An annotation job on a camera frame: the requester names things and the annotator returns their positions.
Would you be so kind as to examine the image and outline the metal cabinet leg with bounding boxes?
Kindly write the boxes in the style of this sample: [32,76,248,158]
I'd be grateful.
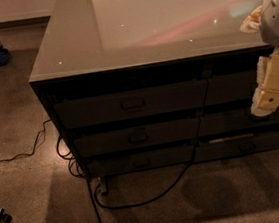
[99,177,109,196]

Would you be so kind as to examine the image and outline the dark grey drawer cabinet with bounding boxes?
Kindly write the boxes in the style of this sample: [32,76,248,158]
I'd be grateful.
[29,0,279,177]

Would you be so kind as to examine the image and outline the blue left shoe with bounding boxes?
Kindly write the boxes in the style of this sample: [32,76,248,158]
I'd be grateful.
[0,48,10,66]

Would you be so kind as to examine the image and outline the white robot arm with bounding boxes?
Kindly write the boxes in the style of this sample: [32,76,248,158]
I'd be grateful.
[240,0,279,117]

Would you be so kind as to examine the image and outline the thick black floor cable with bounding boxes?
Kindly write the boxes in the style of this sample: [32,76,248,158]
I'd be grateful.
[76,84,226,223]

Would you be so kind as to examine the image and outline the drawer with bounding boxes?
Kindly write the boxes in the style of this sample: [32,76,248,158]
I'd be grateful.
[194,131,279,163]
[198,108,279,137]
[74,118,199,157]
[54,80,208,129]
[87,145,194,177]
[205,70,257,106]

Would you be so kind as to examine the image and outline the thin black floor cable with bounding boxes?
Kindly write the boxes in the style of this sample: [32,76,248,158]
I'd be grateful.
[0,118,57,168]

